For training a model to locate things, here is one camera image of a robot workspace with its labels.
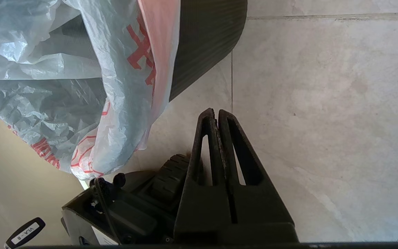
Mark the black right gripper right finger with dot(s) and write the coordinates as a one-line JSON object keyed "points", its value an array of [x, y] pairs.
{"points": [[261, 214]]}

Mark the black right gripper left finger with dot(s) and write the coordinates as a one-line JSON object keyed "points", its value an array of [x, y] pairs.
{"points": [[202, 214]]}

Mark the white orange plastic bag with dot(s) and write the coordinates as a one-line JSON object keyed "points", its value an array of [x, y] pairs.
{"points": [[64, 86]]}

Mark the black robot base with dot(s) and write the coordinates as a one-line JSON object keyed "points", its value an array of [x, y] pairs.
{"points": [[143, 207]]}

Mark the black round trash bin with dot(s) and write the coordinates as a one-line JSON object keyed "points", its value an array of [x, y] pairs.
{"points": [[206, 41]]}

